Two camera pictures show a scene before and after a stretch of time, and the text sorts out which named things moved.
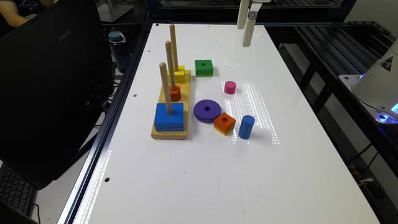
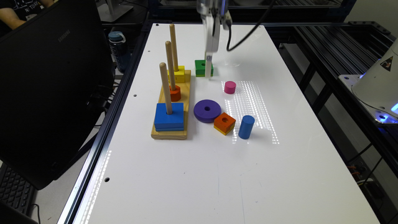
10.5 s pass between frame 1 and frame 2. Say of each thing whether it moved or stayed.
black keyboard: stayed
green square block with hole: stayed
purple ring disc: stayed
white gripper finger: moved
